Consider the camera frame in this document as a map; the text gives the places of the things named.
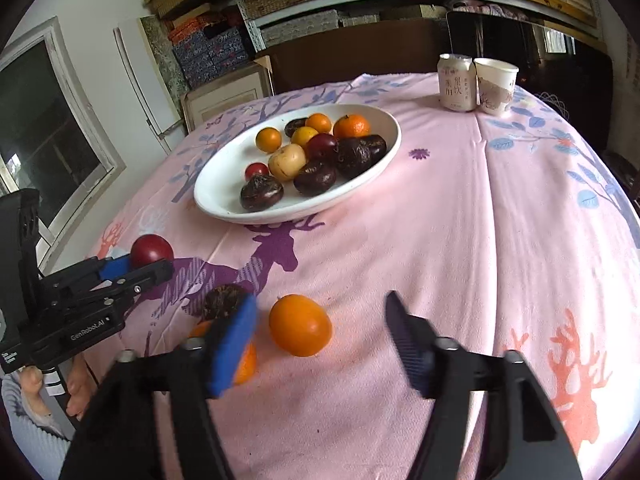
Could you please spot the large red plum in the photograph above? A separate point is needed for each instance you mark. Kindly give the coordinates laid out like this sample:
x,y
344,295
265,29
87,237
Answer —
x,y
150,249

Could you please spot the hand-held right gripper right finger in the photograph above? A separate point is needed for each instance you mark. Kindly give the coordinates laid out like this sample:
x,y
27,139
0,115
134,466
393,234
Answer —
x,y
407,345

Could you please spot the white paper cup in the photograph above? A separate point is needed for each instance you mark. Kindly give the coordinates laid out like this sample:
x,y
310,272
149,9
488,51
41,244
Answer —
x,y
495,87

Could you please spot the person's left forearm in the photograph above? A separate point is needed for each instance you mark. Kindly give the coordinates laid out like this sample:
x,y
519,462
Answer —
x,y
30,435

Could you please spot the dark water chestnut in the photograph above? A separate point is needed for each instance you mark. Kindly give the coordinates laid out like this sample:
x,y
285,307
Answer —
x,y
261,193
352,156
377,146
220,302
315,177
296,126

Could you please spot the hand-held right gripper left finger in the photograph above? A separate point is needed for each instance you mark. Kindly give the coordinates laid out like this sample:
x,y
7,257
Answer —
x,y
232,345

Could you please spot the person's left hand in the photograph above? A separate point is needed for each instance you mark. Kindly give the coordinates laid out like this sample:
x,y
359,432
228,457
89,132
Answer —
x,y
80,390

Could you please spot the pink drink can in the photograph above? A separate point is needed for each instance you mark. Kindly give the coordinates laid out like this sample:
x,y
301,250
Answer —
x,y
456,82

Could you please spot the green marbled slab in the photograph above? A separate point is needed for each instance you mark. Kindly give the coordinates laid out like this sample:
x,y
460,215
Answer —
x,y
162,55

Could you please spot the brown wooden board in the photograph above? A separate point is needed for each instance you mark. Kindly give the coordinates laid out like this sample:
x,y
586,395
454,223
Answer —
x,y
350,55

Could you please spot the white panel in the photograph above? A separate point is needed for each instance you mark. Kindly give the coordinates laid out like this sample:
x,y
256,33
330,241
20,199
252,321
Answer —
x,y
145,85

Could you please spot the large orange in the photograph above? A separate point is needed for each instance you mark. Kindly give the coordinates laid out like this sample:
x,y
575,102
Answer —
x,y
246,362

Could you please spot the small orange tangerine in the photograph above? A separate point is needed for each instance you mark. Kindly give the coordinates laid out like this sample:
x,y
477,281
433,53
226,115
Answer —
x,y
318,122

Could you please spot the black glossy panel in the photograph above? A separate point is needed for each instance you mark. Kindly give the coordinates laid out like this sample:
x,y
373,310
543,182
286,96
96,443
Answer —
x,y
575,75

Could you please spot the small red plum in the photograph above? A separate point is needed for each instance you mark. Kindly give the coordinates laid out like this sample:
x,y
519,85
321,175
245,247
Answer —
x,y
256,171

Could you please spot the wooden picture frame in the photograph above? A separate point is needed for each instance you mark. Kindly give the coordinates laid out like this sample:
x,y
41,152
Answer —
x,y
220,95

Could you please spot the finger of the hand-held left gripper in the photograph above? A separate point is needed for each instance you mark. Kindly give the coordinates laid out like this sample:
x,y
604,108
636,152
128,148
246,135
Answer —
x,y
150,275
115,267

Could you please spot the white framed window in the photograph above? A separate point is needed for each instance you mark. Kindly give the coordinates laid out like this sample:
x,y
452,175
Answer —
x,y
55,45

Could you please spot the white ceramic plate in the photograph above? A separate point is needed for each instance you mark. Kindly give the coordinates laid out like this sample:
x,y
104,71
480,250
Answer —
x,y
225,205

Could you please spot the yellowish tangerine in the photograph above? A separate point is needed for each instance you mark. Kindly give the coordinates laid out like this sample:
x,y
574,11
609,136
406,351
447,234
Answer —
x,y
302,136

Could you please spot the bumpy mandarin orange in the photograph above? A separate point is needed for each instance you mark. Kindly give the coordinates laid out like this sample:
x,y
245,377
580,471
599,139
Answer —
x,y
351,127

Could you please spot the pink deer print tablecloth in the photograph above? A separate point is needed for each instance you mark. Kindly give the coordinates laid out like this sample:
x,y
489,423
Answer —
x,y
400,240

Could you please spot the stack of blue patterned boxes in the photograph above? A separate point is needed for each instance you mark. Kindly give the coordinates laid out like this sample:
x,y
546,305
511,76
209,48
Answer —
x,y
210,55

